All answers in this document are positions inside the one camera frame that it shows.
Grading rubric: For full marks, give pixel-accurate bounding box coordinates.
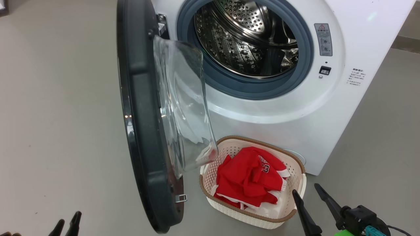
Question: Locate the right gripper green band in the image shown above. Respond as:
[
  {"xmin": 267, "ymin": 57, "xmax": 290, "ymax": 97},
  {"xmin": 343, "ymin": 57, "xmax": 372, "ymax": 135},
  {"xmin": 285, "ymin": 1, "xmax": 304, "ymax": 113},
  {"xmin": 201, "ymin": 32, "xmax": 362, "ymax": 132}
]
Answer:
[{"xmin": 292, "ymin": 183, "xmax": 357, "ymax": 236}]

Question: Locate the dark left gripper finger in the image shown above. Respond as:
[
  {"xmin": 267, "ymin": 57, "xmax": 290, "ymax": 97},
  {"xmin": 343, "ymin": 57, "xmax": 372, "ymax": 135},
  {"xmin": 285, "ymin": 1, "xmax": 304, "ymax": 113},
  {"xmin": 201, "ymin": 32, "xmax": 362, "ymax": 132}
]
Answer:
[
  {"xmin": 49, "ymin": 219, "xmax": 65, "ymax": 236},
  {"xmin": 65, "ymin": 211, "xmax": 82, "ymax": 236}
]

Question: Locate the red and white jersey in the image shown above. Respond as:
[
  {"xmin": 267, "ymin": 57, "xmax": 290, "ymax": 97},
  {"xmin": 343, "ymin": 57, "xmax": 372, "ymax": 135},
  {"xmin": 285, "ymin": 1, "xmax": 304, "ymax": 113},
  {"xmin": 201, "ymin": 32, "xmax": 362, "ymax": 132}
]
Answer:
[{"xmin": 213, "ymin": 146, "xmax": 291, "ymax": 219}]

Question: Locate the dark round glass washer door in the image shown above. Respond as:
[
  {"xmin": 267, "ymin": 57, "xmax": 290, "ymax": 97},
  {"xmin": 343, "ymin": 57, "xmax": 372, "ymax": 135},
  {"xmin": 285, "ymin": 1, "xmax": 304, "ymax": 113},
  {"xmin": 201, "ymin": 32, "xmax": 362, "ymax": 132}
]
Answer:
[{"xmin": 116, "ymin": 0, "xmax": 219, "ymax": 234}]

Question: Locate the cream plastic basket brown rim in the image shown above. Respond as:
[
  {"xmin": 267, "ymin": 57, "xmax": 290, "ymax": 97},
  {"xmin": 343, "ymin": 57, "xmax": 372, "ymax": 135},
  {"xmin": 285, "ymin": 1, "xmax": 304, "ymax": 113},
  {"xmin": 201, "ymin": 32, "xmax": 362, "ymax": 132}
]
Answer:
[{"xmin": 199, "ymin": 135, "xmax": 307, "ymax": 229}]

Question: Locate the white front-load washing machine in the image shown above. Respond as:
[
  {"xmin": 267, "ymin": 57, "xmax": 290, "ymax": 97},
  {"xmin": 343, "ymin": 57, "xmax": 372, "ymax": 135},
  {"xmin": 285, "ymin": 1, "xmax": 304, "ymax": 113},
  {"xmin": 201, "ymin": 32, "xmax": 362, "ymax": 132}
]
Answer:
[{"xmin": 151, "ymin": 0, "xmax": 416, "ymax": 176}]

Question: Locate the grey rubber door gasket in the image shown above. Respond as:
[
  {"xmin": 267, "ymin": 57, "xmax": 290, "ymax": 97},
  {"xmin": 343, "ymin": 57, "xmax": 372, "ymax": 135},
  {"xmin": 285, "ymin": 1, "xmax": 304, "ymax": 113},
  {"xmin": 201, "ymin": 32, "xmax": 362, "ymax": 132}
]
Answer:
[{"xmin": 177, "ymin": 0, "xmax": 314, "ymax": 100}]

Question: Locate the round filter cover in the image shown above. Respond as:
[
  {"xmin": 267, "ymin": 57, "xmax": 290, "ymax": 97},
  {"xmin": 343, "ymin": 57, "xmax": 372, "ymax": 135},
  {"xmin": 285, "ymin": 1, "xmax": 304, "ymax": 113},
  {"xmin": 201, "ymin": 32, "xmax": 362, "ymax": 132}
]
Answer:
[{"xmin": 284, "ymin": 149, "xmax": 306, "ymax": 166}]

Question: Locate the printed text label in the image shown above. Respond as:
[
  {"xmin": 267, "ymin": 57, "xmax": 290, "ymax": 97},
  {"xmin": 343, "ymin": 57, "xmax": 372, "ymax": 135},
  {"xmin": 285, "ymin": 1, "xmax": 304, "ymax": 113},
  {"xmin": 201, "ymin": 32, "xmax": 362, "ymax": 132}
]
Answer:
[{"xmin": 348, "ymin": 68, "xmax": 367, "ymax": 86}]

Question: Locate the grey warning sticker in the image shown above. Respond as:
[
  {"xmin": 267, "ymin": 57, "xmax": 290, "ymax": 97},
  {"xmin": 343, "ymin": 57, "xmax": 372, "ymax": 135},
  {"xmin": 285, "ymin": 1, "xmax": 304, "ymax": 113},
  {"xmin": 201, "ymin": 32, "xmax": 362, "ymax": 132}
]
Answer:
[{"xmin": 314, "ymin": 23, "xmax": 333, "ymax": 57}]

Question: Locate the stainless steel drum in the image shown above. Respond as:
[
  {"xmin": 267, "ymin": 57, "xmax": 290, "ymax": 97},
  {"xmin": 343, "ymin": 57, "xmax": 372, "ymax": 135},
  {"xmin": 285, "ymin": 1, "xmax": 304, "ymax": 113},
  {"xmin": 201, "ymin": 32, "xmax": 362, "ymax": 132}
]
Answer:
[{"xmin": 194, "ymin": 0, "xmax": 299, "ymax": 79}]

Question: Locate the grey skirting board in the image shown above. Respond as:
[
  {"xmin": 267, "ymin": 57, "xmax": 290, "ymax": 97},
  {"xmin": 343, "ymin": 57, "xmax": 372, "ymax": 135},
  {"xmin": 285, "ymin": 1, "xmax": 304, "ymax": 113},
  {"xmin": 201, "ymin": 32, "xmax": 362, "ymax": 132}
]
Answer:
[{"xmin": 391, "ymin": 35, "xmax": 420, "ymax": 54}]

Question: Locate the teal cable connector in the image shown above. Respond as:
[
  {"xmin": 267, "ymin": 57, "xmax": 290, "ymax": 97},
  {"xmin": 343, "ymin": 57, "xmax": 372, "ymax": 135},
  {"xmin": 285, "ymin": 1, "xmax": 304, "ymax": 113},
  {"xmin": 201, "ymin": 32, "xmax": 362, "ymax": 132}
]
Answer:
[{"xmin": 365, "ymin": 226, "xmax": 388, "ymax": 236}]

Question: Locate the thin black camera cable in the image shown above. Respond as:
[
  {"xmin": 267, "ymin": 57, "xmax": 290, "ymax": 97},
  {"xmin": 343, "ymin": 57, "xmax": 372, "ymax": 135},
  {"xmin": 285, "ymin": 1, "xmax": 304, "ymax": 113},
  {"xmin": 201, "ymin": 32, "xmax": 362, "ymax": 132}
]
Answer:
[{"xmin": 386, "ymin": 226, "xmax": 412, "ymax": 236}]

